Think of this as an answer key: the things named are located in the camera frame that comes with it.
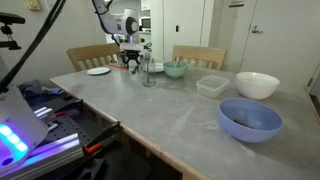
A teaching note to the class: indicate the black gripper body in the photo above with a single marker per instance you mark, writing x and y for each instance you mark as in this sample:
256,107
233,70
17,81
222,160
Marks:
133,55

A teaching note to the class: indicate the white round plate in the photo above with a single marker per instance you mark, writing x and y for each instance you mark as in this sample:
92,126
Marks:
160,67
98,71

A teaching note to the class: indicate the silver fork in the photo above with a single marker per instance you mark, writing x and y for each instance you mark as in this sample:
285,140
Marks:
147,55

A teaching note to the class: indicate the clear glass jar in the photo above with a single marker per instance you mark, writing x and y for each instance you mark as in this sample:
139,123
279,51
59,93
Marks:
147,79

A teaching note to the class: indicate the microwave oven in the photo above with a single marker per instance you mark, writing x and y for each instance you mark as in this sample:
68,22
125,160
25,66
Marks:
146,23

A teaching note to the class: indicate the light wooden slat-back chair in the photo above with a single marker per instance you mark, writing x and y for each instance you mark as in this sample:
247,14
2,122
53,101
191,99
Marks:
200,52
93,51

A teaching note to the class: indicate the green bowl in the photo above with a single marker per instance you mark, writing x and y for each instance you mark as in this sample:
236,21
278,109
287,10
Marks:
175,72

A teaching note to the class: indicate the silver utensil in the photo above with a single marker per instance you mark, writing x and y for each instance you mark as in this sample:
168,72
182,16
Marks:
179,61

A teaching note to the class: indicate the black closet door pull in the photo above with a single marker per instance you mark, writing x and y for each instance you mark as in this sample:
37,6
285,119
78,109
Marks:
177,28

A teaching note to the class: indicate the white upper kitchen cabinet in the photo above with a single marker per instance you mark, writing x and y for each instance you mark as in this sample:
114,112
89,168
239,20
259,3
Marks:
145,4

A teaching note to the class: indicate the white closet door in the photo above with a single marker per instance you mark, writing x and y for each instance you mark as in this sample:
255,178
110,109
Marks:
186,20

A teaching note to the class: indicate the clear plastic container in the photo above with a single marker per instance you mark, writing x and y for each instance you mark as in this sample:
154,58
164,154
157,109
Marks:
212,86

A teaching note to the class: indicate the black perforated mounting board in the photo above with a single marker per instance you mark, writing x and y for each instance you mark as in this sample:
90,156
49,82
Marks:
68,128

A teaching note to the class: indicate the short aluminium extrusion block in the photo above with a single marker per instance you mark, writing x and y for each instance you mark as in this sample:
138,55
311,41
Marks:
44,112

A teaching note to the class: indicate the dark blue cloth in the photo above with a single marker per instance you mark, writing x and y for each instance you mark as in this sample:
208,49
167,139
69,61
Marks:
33,87

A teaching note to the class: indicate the blue bowl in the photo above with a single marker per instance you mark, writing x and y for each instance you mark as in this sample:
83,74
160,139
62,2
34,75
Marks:
233,129

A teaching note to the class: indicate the white bowl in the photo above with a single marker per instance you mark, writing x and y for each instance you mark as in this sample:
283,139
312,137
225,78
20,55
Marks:
256,89

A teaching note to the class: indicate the small brown item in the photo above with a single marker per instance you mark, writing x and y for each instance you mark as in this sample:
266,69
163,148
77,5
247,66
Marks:
243,124

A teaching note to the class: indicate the white door with lever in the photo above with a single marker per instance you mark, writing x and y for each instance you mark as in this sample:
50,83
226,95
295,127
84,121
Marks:
286,40

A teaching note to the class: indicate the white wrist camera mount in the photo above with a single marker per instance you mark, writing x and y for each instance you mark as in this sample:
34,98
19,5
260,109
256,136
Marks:
131,46

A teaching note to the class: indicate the white wall switch plate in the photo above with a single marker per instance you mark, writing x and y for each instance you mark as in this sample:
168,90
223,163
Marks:
47,5

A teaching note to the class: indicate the black plastic bracket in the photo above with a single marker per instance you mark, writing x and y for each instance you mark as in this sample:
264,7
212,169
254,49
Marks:
96,169

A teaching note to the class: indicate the beige wall thermostat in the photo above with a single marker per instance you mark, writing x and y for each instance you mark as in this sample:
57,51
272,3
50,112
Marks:
33,4

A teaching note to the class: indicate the long aluminium extrusion rail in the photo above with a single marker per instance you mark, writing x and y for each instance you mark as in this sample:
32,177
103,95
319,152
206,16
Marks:
50,151

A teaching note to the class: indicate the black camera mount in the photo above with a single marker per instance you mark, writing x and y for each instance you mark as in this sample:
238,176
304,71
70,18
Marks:
9,42

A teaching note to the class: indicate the black camera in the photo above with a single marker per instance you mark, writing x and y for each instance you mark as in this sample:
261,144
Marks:
11,18

